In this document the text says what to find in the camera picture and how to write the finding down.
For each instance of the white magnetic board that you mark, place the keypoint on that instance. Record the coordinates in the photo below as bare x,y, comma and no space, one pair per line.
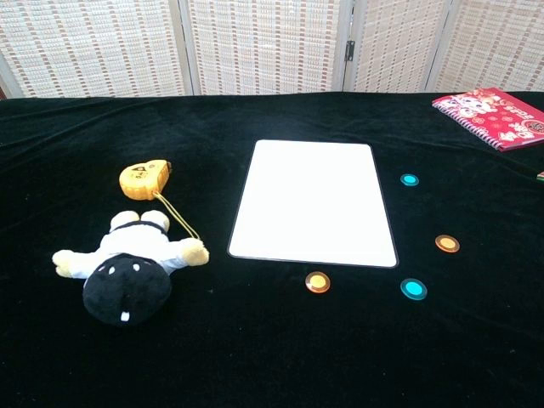
312,204

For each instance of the black velvet tablecloth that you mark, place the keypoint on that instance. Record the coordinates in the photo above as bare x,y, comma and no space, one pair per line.
272,348

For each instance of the woven folding screen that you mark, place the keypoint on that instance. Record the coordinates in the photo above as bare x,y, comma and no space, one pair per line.
263,42

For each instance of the plush doll with black head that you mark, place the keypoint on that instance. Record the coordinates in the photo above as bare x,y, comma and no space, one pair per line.
127,293

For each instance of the metal screen hinge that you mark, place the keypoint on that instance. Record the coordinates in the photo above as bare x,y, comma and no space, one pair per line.
350,50

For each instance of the red spiral notebook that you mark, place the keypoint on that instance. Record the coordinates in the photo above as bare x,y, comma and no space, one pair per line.
497,115

